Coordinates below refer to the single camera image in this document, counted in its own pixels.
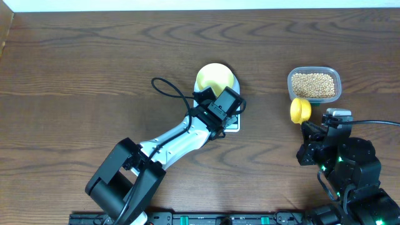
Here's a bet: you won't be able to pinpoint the white digital kitchen scale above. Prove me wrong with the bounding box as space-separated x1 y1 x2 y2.
194 76 241 133

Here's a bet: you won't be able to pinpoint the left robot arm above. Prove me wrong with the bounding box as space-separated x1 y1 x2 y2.
85 87 245 224

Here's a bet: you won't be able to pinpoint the yellow measuring scoop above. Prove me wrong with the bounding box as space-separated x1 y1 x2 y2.
290 97 312 124

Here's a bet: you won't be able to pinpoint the clear plastic bean container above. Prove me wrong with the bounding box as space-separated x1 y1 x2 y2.
287 66 342 104

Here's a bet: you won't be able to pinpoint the soybeans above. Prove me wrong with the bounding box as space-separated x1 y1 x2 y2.
291 72 335 98

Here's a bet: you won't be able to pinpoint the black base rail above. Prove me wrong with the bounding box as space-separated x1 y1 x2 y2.
68 211 303 225

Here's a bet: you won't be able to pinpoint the yellow plastic bowl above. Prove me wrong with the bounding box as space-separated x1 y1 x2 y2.
194 63 235 97

